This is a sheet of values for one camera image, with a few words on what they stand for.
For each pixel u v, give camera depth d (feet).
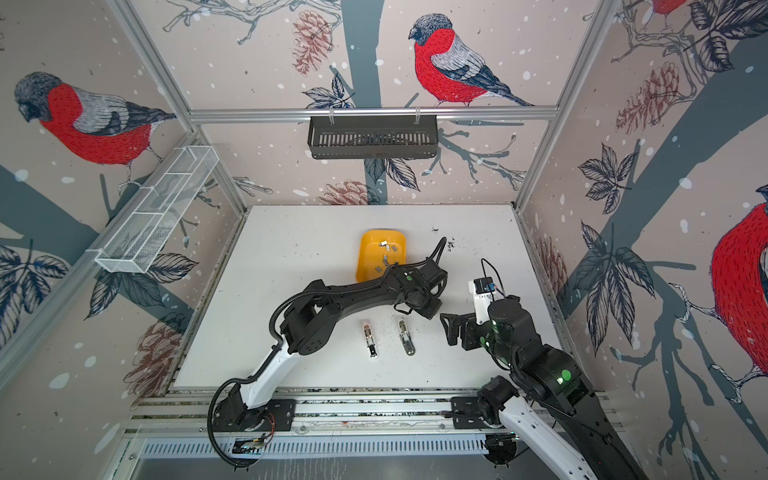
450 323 1.94
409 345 2.79
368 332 2.75
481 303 1.95
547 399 1.41
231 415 2.12
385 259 3.40
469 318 1.94
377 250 3.50
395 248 3.53
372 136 3.48
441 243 2.63
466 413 2.40
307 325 1.81
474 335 1.93
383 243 3.52
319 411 2.49
